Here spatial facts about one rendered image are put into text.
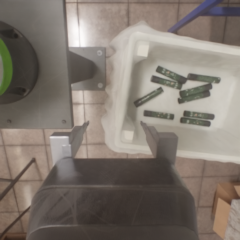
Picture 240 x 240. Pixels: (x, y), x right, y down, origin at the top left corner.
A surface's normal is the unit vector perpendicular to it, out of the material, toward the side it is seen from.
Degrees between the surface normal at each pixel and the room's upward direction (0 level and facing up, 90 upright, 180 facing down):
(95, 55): 0
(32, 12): 0
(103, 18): 0
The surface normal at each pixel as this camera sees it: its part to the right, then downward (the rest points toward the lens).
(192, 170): 0.03, 0.28
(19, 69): 0.97, 0.20
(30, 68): 0.89, 0.22
